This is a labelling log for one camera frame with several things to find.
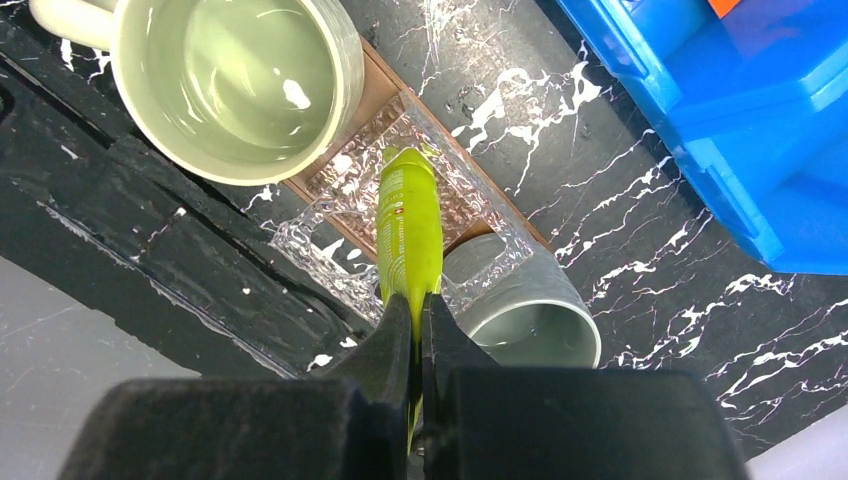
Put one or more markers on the green toothpaste tube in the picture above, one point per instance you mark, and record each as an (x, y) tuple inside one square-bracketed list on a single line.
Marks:
[(409, 248)]

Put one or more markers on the grey ceramic mug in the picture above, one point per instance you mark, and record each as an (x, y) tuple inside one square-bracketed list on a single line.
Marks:
[(508, 293)]

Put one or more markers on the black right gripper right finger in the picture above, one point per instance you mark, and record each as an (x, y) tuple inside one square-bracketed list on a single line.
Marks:
[(483, 420)]

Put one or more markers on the blue three-compartment plastic bin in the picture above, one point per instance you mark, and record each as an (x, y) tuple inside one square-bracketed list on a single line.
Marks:
[(753, 107)]

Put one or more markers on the light green ceramic mug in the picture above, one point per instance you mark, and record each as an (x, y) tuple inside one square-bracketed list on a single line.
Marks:
[(239, 92)]

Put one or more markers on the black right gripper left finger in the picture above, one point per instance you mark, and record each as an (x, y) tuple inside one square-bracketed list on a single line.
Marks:
[(351, 423)]

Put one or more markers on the oval wooden tray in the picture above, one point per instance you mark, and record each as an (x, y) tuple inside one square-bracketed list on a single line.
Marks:
[(371, 106)]

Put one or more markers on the clear plastic holder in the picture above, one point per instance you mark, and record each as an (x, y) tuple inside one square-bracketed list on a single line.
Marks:
[(293, 239)]

